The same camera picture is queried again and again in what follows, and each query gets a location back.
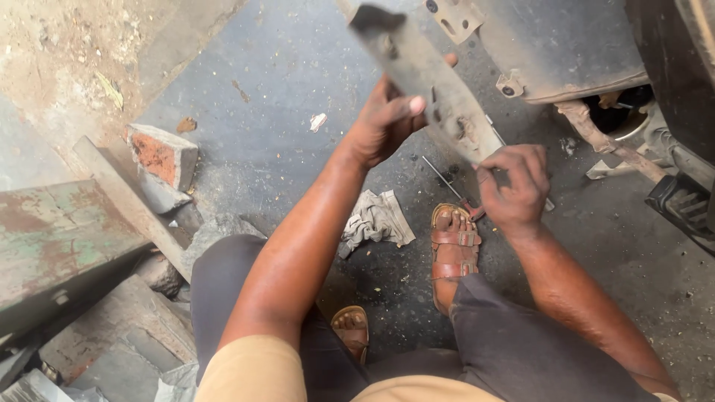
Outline person's left hand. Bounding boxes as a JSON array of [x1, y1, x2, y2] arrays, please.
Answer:
[[346, 53, 459, 169]]

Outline person's right hand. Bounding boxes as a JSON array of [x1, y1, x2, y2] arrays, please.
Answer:
[[472, 144, 552, 236]]

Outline grey metal plate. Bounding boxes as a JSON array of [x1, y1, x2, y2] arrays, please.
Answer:
[[349, 4, 505, 164]]

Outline silver metal rod tool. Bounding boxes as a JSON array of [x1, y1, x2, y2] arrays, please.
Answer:
[[484, 114, 556, 212]]

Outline brown leather right sandal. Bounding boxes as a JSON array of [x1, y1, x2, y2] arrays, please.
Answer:
[[430, 202, 482, 317]]

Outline brown leather sandal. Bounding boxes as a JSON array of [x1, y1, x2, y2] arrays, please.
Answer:
[[331, 305, 370, 365], [430, 202, 482, 317]]

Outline grey vehicle body panel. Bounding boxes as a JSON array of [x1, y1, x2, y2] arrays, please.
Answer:
[[423, 0, 651, 105]]

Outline grey crumpled rag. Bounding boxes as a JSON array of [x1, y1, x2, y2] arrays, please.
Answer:
[[338, 189, 417, 259]]

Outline dark grey trousers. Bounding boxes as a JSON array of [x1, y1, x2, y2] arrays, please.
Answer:
[[190, 234, 662, 402]]

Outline black ribbed footrest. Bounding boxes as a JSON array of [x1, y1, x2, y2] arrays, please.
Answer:
[[645, 172, 715, 258]]

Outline black vehicle tyre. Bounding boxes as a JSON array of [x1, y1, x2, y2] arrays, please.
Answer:
[[625, 0, 715, 165]]

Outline brown leather left sandal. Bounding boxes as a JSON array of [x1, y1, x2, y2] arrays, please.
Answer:
[[331, 305, 370, 365]]

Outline grey rough stone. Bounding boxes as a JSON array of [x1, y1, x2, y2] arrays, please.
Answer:
[[180, 212, 268, 280]]

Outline beige shirt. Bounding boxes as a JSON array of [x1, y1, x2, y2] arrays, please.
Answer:
[[193, 335, 681, 402]]

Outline red brick with mortar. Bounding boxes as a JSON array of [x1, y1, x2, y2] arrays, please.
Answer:
[[127, 123, 200, 192]]

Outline grey stone block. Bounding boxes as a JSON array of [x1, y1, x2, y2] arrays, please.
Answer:
[[136, 166, 194, 216]]

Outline grey wooden plank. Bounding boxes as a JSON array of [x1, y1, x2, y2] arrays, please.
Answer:
[[72, 135, 194, 283]]

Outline heap of concrete slabs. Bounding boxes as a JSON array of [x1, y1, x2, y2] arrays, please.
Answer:
[[38, 254, 199, 402]]

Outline rusty green metal bench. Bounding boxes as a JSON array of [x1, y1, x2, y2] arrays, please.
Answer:
[[0, 179, 155, 350]]

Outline red-handled screwdriver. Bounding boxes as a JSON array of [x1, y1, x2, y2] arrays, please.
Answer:
[[421, 156, 486, 222]]

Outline pale metal bracket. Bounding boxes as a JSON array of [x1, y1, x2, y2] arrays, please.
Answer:
[[585, 158, 674, 181]]

